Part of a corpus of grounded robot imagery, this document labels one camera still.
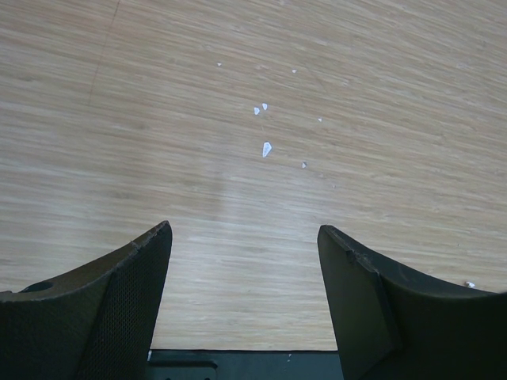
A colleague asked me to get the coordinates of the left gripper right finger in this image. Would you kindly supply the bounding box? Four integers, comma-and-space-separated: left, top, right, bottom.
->
318, 225, 506, 379

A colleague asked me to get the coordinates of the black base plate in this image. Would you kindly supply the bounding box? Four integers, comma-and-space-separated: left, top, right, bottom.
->
145, 349, 343, 380

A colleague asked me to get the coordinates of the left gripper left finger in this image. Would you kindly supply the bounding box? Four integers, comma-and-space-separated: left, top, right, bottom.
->
1, 221, 173, 379

